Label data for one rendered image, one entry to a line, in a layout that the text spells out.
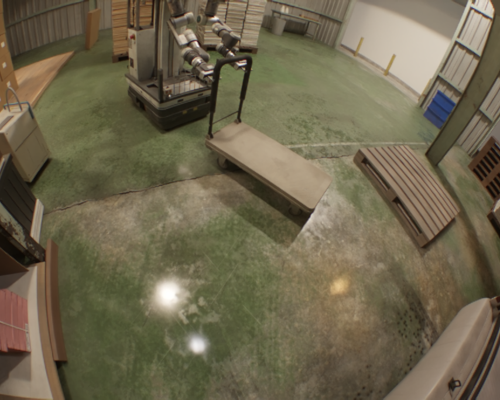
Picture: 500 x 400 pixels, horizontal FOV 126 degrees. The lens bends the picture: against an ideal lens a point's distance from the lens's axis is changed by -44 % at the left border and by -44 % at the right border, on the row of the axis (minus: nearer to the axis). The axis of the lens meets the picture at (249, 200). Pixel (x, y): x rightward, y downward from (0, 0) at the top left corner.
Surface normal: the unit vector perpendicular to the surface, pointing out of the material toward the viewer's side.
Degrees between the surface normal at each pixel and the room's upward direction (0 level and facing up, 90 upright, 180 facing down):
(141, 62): 90
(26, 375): 0
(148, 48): 90
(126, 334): 0
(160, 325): 0
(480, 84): 90
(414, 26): 90
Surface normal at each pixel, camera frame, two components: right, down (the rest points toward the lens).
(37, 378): 0.19, -0.61
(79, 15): 0.38, 0.76
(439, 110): -0.75, 0.41
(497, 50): -0.91, 0.19
